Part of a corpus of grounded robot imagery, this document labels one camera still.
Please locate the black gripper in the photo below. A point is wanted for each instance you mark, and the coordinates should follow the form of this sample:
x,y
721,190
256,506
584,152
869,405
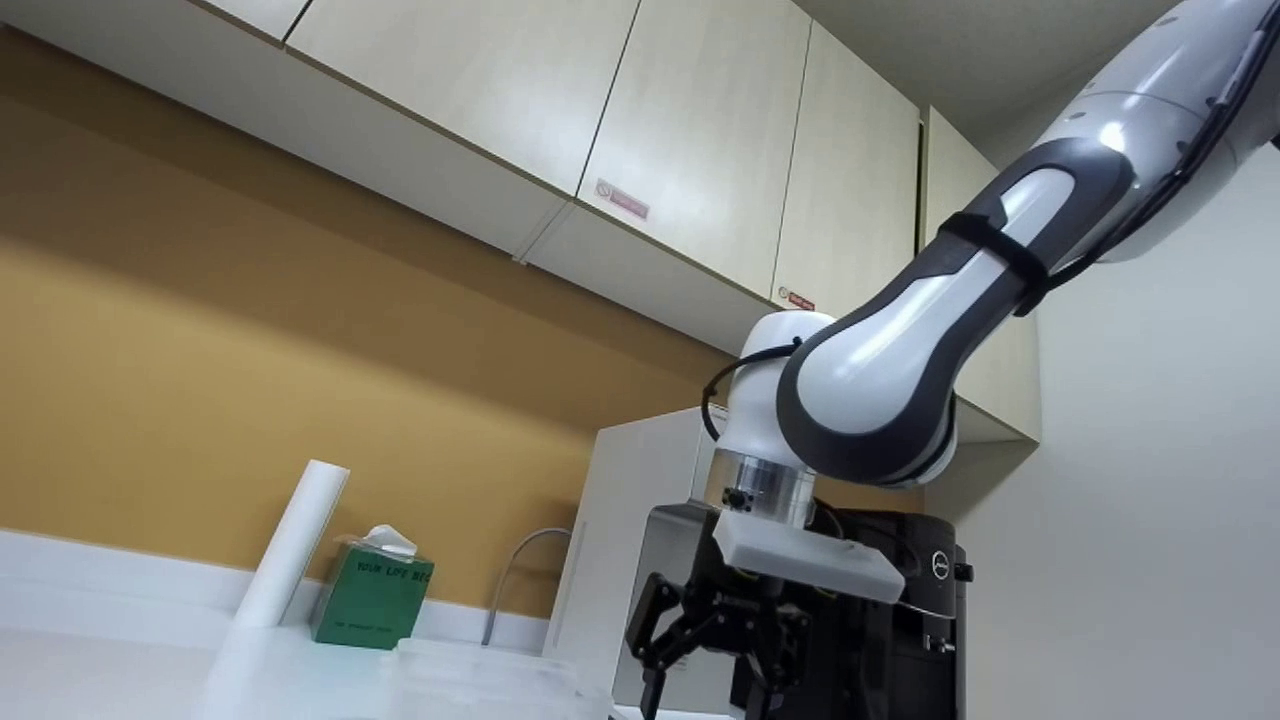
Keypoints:
x,y
755,603

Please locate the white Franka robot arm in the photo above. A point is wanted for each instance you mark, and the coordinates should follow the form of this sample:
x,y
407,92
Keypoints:
x,y
905,347

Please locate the silver water dispenser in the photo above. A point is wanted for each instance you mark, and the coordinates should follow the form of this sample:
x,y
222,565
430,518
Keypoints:
x,y
627,534

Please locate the black coffee machine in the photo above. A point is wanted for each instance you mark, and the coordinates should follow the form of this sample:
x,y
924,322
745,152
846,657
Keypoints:
x,y
934,642

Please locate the green tissue box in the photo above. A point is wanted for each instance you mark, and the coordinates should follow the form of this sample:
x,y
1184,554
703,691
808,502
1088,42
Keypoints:
x,y
374,603

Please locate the red cabinet label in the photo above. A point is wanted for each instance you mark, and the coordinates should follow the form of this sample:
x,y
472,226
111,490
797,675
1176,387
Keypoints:
x,y
797,303
623,203

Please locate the white paper roll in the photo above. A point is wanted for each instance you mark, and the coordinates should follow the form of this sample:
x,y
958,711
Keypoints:
x,y
285,561

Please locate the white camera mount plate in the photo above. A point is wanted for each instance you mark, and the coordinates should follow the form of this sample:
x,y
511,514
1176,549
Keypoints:
x,y
813,559

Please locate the beige wall cabinet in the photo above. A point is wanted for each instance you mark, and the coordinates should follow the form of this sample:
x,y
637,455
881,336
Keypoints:
x,y
693,135

